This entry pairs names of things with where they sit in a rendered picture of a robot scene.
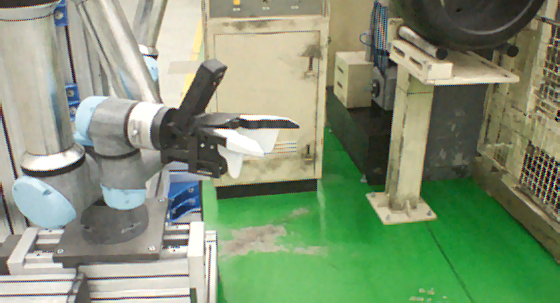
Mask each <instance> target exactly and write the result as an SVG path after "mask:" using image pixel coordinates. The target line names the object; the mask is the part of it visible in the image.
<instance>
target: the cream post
mask: <svg viewBox="0 0 560 303"><path fill-rule="evenodd" d="M441 2H442V5H443V7H444V4H445V0H441ZM433 91H434V86H426V85H424V84H423V83H422V82H421V81H420V80H418V79H417V78H416V77H414V76H413V75H412V74H410V73H409V72H408V71H406V70H405V69H404V68H402V66H400V65H398V74H397V82H396V92H395V101H394V109H393V119H392V128H391V136H390V155H389V165H388V172H387V181H386V191H385V195H387V194H388V195H389V201H388V206H389V207H390V209H391V210H392V211H393V212H396V211H404V209H405V202H406V200H408V201H409V205H410V210H415V209H417V208H418V201H419V193H420V187H421V180H422V173H423V166H424V160H425V153H426V139H427V133H428V126H429V119H430V112H431V106H432V98H433Z"/></svg>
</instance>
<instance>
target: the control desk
mask: <svg viewBox="0 0 560 303"><path fill-rule="evenodd" d="M328 4H329V0H200V9H201V25H202V42H203V59H204V61H208V60H212V59H217V60H218V61H220V62H221V63H223V64H224V65H225V66H227V68H228V69H227V71H226V72H225V75H224V78H223V80H222V81H221V83H220V85H219V86H218V87H217V89H216V91H215V93H214V95H213V97H212V99H211V100H210V101H209V103H208V105H207V107H206V113H207V114H208V113H211V112H223V113H247V114H260V115H267V116H275V117H281V118H287V119H290V120H292V121H294V122H295V123H297V124H299V125H300V129H280V130H279V133H278V135H277V137H276V140H275V143H274V146H273V149H272V150H271V151H270V152H268V153H265V156H264V157H258V156H252V155H247V154H245V156H244V159H243V163H242V167H241V170H240V173H239V176H238V177H237V178H233V177H232V176H231V175H230V172H229V167H228V172H226V173H225V174H224V175H221V174H220V178H219V179H218V178H213V177H212V181H213V186H215V192H216V200H223V199H234V198H246V197H258V196H268V195H280V194H292V193H304V192H315V191H317V186H318V178H321V168H322V146H323V126H324V104H325V83H326V63H327V42H328V28H327V22H328V19H327V18H326V17H328Z"/></svg>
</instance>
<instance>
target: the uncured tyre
mask: <svg viewBox="0 0 560 303"><path fill-rule="evenodd" d="M391 1H392V2H393V5H394V7H395V9H396V11H397V12H398V14H399V16H400V17H401V18H402V20H403V21H405V22H406V23H407V24H408V25H409V26H410V28H412V29H414V31H416V32H417V33H419V34H421V35H423V36H425V37H427V38H428V39H429V40H431V41H433V42H435V43H440V44H442V45H444V46H445V47H444V48H447V49H450V50H455V51H463V52H471V51H481V50H486V49H490V48H495V47H497V46H500V45H501V44H503V43H505V42H507V41H508V40H509V39H512V38H514V37H515V36H516V35H517V34H518V33H520V32H521V31H522V30H523V29H524V28H525V27H526V26H527V25H528V24H529V23H530V21H531V20H532V19H534V17H535V16H536V15H537V12H538V11H539V9H541V7H542V6H543V2H544V0H476V1H475V2H474V3H473V4H471V5H470V7H468V8H466V9H463V10H461V11H460V12H457V13H454V14H449V15H448V14H447V13H446V11H445V9H444V7H443V5H442V2H441V0H391Z"/></svg>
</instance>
